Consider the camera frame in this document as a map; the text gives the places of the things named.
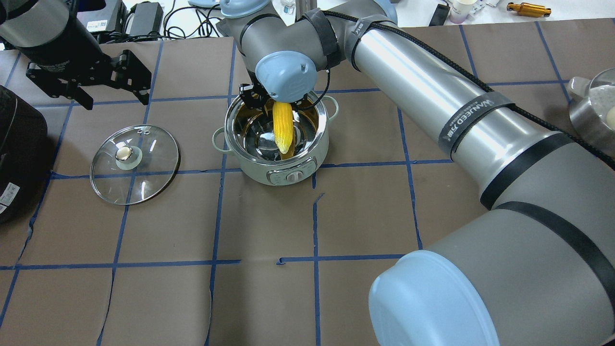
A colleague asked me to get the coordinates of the white paper cup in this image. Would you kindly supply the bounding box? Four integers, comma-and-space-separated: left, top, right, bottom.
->
449, 0, 478, 24

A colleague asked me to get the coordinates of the dark brown rice cooker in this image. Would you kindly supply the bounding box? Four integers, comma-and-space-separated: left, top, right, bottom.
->
0, 86, 51, 223

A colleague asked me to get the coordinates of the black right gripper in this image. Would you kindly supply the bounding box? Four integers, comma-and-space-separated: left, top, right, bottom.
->
239, 82, 270, 108

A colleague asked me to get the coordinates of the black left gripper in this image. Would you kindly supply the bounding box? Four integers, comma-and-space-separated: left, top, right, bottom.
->
26, 49, 152, 111

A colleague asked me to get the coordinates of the white electric cooking pot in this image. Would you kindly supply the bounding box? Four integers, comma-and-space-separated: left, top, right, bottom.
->
211, 91, 340, 186

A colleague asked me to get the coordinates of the gold metal cylinder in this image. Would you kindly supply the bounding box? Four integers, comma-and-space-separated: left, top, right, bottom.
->
506, 2, 552, 18

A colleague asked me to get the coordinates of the yellow toy corn cob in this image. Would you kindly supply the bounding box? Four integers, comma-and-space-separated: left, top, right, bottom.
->
272, 101, 294, 155

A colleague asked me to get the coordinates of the black power adapter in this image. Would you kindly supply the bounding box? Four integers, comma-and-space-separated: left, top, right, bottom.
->
127, 1, 163, 39

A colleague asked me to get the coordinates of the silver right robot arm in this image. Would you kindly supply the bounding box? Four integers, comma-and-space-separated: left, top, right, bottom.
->
220, 0, 615, 346

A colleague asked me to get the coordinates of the glass pot lid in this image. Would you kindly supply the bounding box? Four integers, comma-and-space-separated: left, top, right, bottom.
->
89, 124, 182, 206

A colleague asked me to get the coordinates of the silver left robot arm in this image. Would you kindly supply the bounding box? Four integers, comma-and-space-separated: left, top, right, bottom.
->
0, 0, 152, 110

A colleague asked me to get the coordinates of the steel pot with yellow food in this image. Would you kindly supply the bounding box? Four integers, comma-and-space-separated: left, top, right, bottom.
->
567, 68, 615, 158

